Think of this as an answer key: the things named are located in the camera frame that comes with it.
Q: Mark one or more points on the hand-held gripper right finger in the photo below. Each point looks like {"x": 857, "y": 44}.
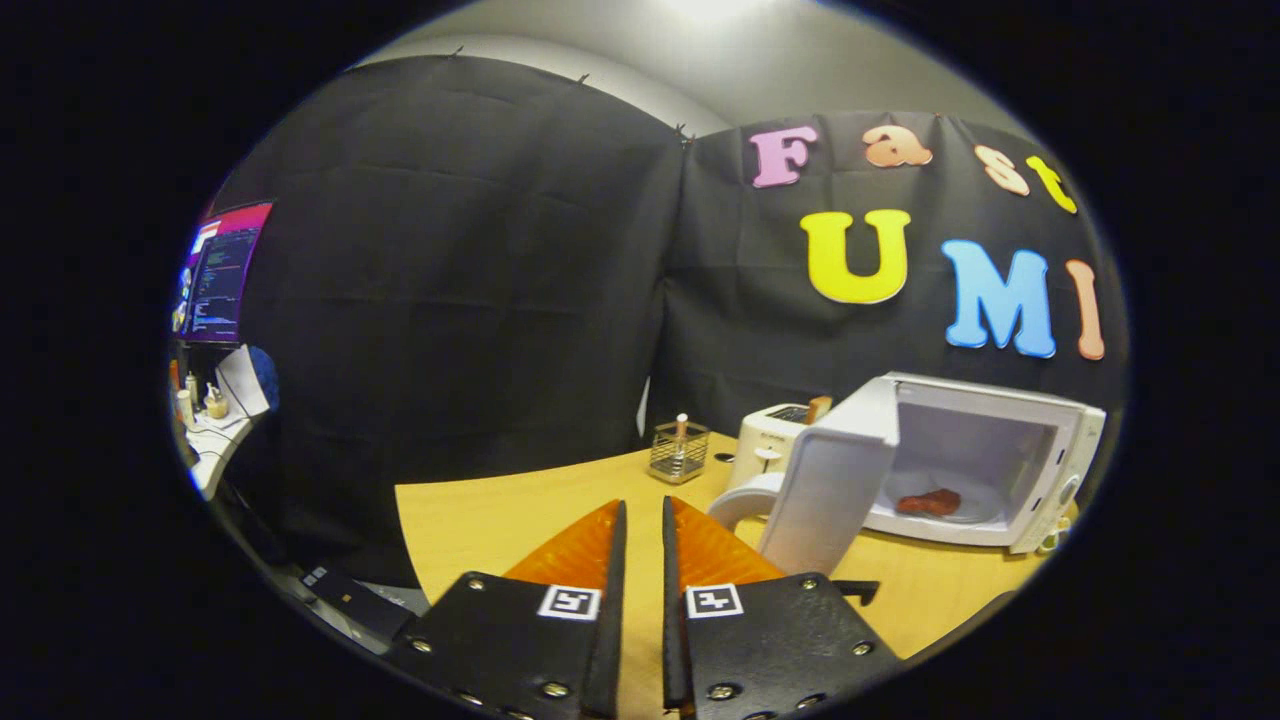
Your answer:
{"x": 675, "y": 620}

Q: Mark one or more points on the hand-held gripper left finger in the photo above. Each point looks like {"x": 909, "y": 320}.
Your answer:
{"x": 605, "y": 610}

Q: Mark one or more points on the white toaster oven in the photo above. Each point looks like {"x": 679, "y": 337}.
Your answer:
{"x": 835, "y": 480}

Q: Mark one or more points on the red-brown meat piece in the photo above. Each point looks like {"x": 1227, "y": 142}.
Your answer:
{"x": 930, "y": 502}

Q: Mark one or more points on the white pop-up toaster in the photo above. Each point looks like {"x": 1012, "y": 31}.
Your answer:
{"x": 760, "y": 440}

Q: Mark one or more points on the wooden stick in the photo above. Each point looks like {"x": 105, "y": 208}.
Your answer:
{"x": 682, "y": 428}

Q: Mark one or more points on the flat black device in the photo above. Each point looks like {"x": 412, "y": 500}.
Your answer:
{"x": 355, "y": 600}

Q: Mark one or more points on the bread slice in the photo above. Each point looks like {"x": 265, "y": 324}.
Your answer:
{"x": 818, "y": 408}

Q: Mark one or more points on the black backdrop cloth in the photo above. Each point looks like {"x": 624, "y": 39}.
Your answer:
{"x": 450, "y": 300}

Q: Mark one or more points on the white side desk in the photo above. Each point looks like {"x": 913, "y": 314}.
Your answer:
{"x": 215, "y": 450}

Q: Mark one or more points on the white paper sheet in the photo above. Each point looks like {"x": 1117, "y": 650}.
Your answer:
{"x": 243, "y": 380}

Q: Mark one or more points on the small jar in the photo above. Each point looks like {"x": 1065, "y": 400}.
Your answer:
{"x": 215, "y": 403}

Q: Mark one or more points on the computer monitor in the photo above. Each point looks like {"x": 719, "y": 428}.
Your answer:
{"x": 222, "y": 275}

